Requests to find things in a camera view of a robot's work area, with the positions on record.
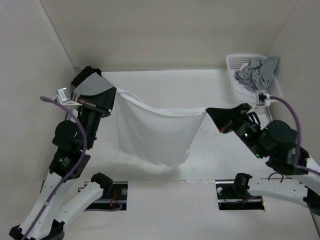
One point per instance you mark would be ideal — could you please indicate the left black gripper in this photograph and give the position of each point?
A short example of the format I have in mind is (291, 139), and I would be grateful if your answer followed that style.
(105, 101)

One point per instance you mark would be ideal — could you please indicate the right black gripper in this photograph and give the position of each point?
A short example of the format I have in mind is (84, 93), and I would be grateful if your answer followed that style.
(223, 117)

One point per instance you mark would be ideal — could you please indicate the white tank top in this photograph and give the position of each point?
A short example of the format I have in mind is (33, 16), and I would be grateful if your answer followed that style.
(161, 136)

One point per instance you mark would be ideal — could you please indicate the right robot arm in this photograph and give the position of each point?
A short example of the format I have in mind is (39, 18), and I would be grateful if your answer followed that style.
(290, 180)

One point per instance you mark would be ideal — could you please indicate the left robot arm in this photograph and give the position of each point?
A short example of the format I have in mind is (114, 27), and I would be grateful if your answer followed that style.
(48, 218)

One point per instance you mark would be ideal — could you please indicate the folded grey tank top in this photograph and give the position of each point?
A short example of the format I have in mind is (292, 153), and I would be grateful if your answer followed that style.
(93, 85)

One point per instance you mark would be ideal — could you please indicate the folded black tank top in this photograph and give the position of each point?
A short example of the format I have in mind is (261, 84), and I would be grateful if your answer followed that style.
(85, 73)

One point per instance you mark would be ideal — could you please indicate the grey crumpled tank top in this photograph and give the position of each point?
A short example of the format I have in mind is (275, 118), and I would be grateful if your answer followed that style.
(267, 70)

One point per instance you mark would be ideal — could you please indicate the white garment in basket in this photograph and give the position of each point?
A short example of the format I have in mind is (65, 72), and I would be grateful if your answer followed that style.
(247, 79)

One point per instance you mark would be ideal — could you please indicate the white plastic basket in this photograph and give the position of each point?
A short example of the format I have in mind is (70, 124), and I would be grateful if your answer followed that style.
(234, 62)

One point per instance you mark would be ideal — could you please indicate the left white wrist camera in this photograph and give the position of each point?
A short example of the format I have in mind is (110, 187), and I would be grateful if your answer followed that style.
(63, 97)

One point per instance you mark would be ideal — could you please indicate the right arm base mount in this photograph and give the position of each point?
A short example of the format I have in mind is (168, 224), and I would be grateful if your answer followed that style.
(233, 195)

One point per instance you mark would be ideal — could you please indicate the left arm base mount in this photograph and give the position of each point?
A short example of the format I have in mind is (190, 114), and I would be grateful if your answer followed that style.
(112, 200)

